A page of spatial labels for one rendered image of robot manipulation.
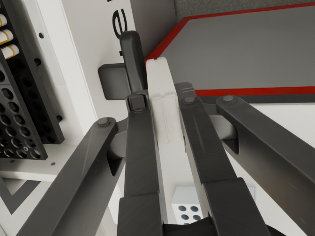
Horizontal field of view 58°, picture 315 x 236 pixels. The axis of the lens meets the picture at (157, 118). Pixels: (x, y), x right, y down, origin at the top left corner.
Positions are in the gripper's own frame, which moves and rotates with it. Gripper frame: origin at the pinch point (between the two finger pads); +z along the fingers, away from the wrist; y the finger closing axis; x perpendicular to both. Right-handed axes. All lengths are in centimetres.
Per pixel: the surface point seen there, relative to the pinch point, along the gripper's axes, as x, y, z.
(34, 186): -14.4, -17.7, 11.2
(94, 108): -1.2, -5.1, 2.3
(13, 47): 2.7, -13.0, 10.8
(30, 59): 1.1, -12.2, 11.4
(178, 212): -27.0, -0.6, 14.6
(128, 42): 3.1, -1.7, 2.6
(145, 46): -11, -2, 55
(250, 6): -12, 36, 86
